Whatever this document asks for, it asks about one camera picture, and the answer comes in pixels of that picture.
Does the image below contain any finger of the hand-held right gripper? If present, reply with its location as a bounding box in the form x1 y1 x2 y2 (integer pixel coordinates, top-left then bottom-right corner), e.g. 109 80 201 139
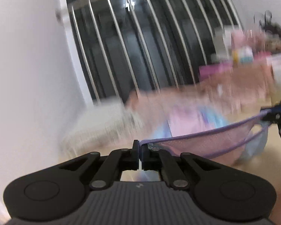
260 98 281 127

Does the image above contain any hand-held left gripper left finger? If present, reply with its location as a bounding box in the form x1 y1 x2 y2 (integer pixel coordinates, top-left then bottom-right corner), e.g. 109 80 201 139
58 140 140 191

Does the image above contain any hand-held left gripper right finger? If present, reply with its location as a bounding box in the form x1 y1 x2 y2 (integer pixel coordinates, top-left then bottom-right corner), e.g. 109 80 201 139
140 143 222 191

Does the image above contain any pink garment with purple trim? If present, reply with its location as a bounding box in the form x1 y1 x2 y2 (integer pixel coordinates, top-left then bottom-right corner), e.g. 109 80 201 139
140 112 271 166

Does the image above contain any white cloth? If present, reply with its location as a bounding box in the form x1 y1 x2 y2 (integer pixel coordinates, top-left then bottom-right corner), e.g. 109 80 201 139
61 102 146 155

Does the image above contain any pink bed blanket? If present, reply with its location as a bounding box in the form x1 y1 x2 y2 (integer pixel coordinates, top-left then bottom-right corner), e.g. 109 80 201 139
124 58 275 132

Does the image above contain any blue and pink cloth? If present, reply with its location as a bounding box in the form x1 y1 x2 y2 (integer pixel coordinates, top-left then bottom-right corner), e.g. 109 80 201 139
152 105 268 162

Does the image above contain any magenta box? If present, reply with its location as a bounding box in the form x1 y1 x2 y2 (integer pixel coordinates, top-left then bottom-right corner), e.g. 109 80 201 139
199 62 233 82

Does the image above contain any metal window railing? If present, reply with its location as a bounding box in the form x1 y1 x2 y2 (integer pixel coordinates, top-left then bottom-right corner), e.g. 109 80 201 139
64 0 245 106

